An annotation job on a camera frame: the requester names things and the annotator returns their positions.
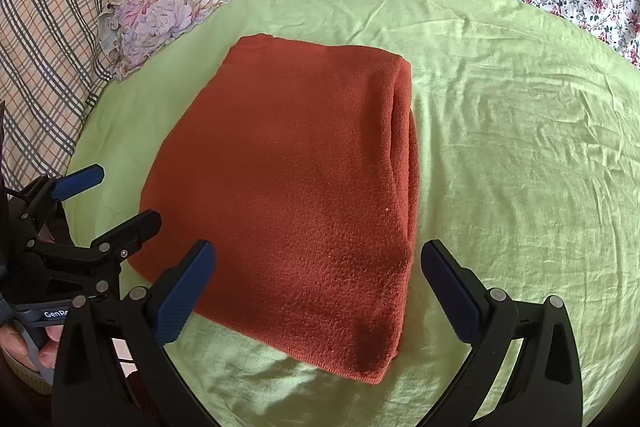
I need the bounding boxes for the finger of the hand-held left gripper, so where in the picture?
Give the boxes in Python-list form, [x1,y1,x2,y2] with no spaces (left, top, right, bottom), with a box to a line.
[27,208,163,300]
[10,164,106,228]

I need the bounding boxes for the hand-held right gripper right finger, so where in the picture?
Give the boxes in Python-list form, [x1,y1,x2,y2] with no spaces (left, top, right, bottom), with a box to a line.
[417,239,583,427]

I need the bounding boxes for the person's left hand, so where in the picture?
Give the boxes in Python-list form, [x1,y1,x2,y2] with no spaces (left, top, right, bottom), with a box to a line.
[0,322,66,373]

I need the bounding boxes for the purple floral pillow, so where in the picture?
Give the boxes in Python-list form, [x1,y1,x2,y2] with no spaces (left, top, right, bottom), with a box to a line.
[97,0,256,82]

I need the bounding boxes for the orange towel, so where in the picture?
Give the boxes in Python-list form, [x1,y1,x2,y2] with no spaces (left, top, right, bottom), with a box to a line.
[127,34,421,385]

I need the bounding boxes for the plaid pillow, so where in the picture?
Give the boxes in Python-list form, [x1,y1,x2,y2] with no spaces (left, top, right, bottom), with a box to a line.
[0,0,213,192]

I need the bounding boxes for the light green blanket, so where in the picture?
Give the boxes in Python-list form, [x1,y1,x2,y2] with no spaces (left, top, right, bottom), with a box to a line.
[65,0,640,427]

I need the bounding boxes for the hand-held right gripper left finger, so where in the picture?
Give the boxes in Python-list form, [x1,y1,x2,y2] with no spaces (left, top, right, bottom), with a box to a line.
[51,239,217,427]

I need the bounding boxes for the person's left forearm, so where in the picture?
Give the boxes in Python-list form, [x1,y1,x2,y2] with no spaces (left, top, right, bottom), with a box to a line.
[7,359,55,397]

